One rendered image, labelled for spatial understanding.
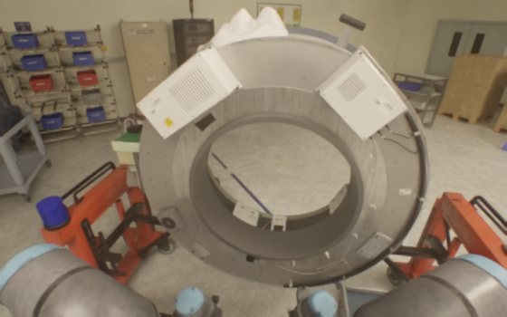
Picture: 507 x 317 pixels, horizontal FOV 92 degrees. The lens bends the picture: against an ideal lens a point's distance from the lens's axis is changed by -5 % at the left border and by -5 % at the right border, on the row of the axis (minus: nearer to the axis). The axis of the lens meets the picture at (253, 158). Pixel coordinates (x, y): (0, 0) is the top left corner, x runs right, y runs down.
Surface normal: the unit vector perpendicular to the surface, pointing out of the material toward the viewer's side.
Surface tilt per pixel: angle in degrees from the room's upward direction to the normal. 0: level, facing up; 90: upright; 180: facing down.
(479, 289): 15
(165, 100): 90
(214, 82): 90
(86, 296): 29
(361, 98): 90
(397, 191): 90
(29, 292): 35
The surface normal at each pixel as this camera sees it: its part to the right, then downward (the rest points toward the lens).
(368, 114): -0.17, 0.46
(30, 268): -0.11, -0.74
